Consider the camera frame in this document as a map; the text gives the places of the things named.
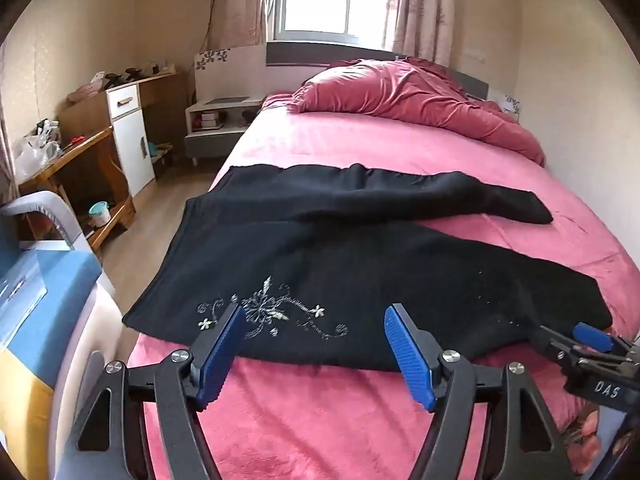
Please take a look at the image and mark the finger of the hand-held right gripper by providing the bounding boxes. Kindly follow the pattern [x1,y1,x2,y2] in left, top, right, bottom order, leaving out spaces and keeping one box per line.
[572,322,635,361]
[530,325,591,367]

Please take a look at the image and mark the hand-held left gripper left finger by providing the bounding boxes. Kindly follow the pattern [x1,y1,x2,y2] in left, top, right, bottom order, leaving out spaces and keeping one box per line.
[62,302,248,480]

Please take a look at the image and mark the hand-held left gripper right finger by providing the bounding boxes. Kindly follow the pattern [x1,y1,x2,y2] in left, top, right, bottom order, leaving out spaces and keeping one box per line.
[382,302,576,480]

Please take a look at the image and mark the black pants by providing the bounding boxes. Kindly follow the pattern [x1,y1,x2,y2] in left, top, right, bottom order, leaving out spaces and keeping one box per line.
[122,162,613,373]

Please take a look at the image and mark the pink bed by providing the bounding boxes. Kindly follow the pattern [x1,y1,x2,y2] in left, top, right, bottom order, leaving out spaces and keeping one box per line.
[125,92,640,480]

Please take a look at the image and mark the white and grey nightstand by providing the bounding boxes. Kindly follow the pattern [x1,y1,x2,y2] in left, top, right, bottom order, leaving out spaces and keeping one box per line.
[185,95,263,166]

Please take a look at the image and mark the grey chair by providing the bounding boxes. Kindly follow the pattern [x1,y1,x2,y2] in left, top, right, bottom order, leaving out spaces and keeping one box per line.
[0,190,96,261]

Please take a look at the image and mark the white and brown cabinet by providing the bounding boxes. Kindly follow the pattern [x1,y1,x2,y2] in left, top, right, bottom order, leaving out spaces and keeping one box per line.
[57,72,193,198]

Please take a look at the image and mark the wooden desk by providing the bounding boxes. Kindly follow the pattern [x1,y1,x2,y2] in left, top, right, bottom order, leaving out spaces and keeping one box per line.
[17,127,136,261]

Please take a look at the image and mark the red duvet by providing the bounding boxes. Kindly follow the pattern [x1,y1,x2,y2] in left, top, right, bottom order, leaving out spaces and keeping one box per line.
[290,57,546,166]

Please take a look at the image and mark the clear plastic bag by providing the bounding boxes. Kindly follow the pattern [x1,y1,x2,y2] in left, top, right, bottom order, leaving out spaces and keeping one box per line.
[12,135,61,181]

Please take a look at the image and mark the white and grey headboard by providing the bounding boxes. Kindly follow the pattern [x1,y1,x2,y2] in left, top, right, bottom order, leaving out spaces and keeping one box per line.
[192,42,523,121]

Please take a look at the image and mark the pink cloth item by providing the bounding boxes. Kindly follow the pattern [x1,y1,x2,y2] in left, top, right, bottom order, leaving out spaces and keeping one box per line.
[67,84,106,103]

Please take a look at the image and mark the black shoes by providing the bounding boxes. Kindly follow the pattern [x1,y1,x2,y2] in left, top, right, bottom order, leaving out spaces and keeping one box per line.
[102,65,146,86]

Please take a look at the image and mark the patterned curtain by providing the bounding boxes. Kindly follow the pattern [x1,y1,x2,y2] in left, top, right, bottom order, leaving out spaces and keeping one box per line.
[220,0,288,48]
[385,0,463,66]

